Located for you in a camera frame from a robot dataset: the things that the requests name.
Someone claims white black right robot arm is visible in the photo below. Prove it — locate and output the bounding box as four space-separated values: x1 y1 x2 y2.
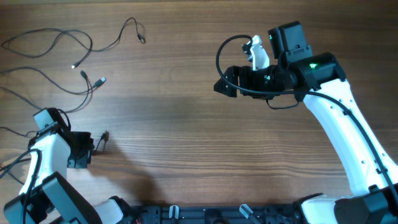
214 21 397 223

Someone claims black cable bundle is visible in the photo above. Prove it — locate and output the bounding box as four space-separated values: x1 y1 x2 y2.
0 126 109 186

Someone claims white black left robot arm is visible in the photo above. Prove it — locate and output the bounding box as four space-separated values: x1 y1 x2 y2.
4 108 136 224

